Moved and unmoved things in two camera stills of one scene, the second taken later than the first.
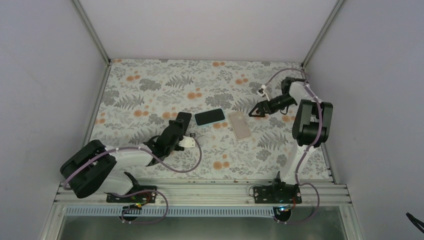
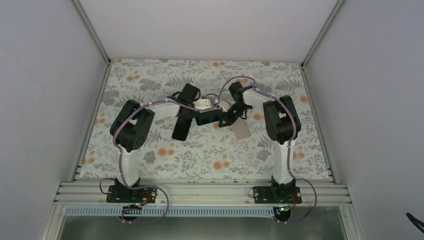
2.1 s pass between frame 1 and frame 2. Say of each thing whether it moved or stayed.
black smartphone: stayed
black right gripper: moved
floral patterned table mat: stayed
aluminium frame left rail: stayed
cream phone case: stayed
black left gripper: moved
